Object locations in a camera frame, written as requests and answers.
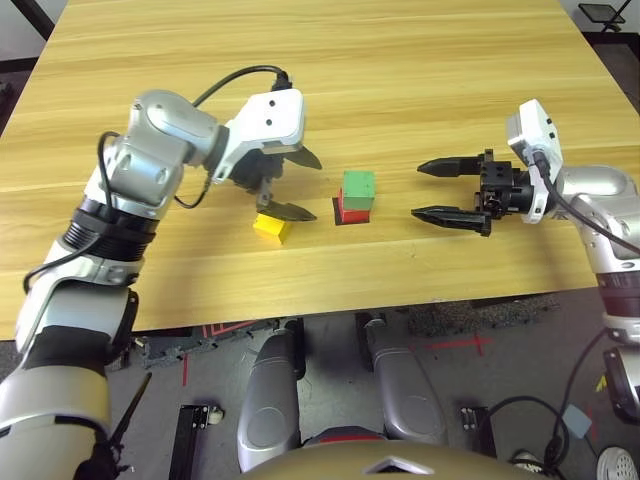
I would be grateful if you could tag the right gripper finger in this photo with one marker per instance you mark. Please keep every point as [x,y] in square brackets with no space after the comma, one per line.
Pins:
[450,166]
[450,217]

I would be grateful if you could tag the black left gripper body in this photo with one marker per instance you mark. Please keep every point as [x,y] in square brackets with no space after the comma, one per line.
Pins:
[252,170]

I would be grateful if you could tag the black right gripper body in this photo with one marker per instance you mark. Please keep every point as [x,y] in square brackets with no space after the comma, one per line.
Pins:
[500,182]

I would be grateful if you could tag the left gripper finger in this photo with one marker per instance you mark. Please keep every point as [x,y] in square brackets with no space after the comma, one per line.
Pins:
[290,212]
[305,159]

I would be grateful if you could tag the yellow wooden block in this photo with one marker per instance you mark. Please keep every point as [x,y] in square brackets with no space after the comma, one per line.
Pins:
[270,229]

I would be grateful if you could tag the green wooden block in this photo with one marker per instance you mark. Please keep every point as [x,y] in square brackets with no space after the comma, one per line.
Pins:
[359,190]

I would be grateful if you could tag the red wooden block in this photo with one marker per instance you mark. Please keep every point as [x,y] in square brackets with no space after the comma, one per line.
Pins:
[355,215]

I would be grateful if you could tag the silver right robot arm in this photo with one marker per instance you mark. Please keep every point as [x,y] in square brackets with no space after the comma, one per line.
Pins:
[600,190]

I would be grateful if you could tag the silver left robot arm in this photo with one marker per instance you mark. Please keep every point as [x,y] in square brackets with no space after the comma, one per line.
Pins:
[160,130]

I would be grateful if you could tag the black square marker patch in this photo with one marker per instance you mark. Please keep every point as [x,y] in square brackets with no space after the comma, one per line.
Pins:
[335,215]

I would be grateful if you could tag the silver right robot leg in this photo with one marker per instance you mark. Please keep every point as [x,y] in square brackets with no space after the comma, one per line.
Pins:
[405,390]

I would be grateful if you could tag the silver robot leg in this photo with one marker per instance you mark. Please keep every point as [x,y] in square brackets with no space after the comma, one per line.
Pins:
[270,390]
[405,390]

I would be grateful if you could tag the silver left robot leg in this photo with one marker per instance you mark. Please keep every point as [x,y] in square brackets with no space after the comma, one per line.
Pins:
[270,390]

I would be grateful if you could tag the black mat with red lines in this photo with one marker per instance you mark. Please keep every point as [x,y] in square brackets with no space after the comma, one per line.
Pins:
[165,347]

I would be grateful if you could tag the black tripod stand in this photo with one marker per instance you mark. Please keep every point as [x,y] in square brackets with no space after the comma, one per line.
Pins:
[600,12]

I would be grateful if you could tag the grey blue adapter box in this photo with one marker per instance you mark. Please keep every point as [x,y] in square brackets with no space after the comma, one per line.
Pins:
[576,420]

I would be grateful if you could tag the white mesh sneaker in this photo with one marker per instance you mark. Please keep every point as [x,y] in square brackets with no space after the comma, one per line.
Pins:
[620,462]
[527,460]

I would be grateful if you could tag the khaki robot torso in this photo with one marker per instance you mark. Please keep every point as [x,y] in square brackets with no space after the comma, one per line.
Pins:
[325,465]

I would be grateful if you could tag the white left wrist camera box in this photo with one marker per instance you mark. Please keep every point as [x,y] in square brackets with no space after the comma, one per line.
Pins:
[272,115]

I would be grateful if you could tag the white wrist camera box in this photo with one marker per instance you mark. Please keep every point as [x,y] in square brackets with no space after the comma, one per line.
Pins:
[535,125]
[272,115]

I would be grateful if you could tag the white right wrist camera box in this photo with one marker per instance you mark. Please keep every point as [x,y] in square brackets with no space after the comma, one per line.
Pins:
[535,125]

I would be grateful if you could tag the black metal floor bracket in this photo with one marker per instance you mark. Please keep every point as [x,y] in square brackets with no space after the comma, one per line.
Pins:
[472,422]

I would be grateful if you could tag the black frame with white caster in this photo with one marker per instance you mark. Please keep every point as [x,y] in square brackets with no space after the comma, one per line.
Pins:
[187,440]

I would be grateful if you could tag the black metal frame bar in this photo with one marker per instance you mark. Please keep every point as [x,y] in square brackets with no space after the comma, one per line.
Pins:
[32,17]

